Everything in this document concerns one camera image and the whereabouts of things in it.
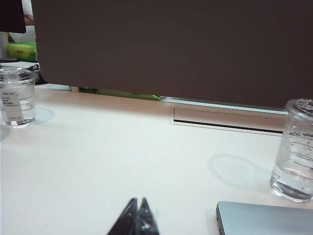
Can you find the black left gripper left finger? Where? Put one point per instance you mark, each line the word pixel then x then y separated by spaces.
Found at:
pixel 126 222

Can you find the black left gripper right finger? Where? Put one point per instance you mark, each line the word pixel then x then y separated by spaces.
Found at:
pixel 146 222

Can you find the clear plastic cup with water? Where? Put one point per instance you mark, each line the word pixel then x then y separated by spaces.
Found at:
pixel 293 151

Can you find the silver Dell laptop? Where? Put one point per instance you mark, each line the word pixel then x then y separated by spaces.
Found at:
pixel 264 220

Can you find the clear plastic cup white label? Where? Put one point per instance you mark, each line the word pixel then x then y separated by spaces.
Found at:
pixel 17 98

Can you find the green packet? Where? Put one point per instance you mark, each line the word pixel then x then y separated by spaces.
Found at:
pixel 117 93

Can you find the dark cloth with yellow trim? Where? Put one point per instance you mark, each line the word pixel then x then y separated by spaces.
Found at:
pixel 36 73

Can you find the brown desk partition panel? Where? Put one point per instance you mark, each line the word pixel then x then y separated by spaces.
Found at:
pixel 171 49

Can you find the green box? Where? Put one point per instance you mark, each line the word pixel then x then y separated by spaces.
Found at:
pixel 20 50

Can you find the black monitor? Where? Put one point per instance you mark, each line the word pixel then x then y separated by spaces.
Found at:
pixel 11 14

